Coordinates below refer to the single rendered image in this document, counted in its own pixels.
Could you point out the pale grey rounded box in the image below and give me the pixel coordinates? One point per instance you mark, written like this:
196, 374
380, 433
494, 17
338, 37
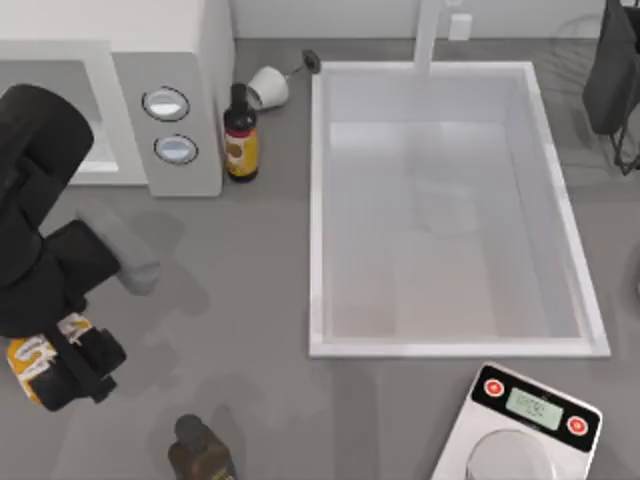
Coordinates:
135, 260

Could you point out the brown bottle with black cap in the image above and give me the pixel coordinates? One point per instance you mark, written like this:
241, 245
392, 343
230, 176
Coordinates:
200, 455

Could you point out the microwave door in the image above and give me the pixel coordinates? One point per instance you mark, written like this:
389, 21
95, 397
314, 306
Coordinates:
112, 115

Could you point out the microwave knob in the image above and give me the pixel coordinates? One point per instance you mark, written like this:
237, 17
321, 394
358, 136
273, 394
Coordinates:
175, 149
165, 103

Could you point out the pale microwave oven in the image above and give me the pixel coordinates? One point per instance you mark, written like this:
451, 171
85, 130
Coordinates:
200, 125

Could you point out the dark bottle with red label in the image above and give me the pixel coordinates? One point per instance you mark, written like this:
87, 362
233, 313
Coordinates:
241, 145

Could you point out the white cup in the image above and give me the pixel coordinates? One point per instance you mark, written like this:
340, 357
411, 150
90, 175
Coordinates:
270, 85

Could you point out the black sink plug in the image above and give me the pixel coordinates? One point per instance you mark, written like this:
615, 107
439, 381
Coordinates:
312, 61

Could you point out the white sink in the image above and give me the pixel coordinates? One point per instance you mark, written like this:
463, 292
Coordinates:
450, 225

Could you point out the silver kitchen scale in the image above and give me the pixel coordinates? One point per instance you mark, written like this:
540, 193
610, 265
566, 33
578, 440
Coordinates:
480, 435

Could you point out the white tap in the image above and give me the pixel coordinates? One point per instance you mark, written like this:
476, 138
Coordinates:
425, 35

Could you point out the white wall socket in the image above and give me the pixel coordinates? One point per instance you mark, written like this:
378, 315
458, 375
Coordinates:
460, 26

